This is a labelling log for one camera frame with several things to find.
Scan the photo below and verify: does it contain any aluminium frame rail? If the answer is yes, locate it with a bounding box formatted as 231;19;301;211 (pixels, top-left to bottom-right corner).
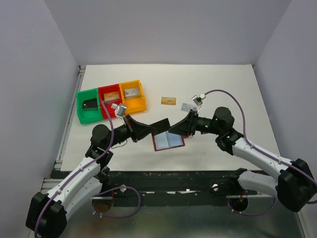
40;65;86;192

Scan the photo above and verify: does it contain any green plastic bin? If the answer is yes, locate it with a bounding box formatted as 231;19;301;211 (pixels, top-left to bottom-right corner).
76;88;103;124

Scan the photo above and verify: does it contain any yellow plastic bin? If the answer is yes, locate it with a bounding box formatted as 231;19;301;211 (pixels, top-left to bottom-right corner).
119;80;147;114

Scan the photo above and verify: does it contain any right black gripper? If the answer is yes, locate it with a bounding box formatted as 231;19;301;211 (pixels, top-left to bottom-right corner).
169;109;222;137

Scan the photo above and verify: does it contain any gold card in red bin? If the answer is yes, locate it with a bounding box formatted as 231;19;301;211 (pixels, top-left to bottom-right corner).
104;92;120;103

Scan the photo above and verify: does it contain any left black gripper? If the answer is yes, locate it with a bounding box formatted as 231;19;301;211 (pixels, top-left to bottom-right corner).
106;115;156;149

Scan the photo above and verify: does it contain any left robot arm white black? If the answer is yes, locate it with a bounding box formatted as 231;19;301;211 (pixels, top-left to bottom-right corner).
26;115;155;238

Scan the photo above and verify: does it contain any black card in green bin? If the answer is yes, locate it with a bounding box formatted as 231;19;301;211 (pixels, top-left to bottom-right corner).
82;98;98;111

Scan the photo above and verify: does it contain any gold VIP card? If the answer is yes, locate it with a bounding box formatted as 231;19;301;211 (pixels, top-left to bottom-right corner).
161;97;176;105

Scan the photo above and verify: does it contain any red plastic bin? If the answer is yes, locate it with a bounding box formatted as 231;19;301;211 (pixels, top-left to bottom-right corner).
98;84;123;119

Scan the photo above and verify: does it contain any red leather card holder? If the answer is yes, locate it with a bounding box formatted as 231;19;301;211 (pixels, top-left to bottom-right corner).
152;131;185;151

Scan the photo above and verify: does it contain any dark grey card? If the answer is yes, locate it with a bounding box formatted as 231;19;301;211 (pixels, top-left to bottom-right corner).
151;118;170;136

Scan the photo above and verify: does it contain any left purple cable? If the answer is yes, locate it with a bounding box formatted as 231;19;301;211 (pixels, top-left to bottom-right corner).
34;100;142;236

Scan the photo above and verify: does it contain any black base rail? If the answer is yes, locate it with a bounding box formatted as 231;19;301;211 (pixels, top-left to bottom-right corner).
92;171;256;207

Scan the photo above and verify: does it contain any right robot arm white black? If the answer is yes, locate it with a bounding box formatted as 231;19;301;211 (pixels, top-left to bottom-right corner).
168;107;317;212

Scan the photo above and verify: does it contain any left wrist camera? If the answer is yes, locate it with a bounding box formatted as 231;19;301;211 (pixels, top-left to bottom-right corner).
111;103;127;118

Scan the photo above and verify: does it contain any silver card in yellow bin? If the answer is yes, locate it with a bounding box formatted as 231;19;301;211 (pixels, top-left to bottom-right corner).
124;88;141;99

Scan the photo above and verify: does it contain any silver VIP card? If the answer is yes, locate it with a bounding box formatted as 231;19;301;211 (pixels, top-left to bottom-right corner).
181;103;196;112

